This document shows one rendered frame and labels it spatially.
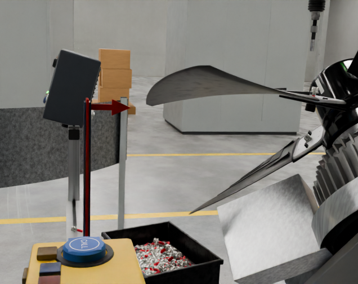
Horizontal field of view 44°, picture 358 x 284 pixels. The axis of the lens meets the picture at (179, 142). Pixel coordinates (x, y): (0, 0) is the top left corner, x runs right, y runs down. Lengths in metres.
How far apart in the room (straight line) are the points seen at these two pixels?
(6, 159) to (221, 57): 4.98
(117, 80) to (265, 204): 8.06
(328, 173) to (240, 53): 6.37
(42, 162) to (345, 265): 1.94
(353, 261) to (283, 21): 6.69
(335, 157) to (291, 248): 0.15
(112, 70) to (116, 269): 8.32
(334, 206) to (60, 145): 2.01
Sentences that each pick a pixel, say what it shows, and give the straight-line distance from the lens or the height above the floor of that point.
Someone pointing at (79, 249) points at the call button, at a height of 1.08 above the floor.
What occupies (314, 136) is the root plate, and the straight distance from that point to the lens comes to 0.83.
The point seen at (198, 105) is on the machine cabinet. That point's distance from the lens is 6.88.
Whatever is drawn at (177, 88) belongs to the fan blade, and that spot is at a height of 1.21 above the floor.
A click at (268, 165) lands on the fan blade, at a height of 1.07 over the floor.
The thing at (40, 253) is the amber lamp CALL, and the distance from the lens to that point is 0.44.
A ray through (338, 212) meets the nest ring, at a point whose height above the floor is 1.07.
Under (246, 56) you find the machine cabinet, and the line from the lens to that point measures 7.06.
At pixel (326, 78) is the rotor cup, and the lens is 0.79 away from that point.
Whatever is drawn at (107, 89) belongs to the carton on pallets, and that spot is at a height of 0.46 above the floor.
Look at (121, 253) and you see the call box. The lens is 0.45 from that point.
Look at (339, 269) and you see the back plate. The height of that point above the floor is 0.95.
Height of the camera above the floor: 1.27
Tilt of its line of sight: 12 degrees down
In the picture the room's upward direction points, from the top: 3 degrees clockwise
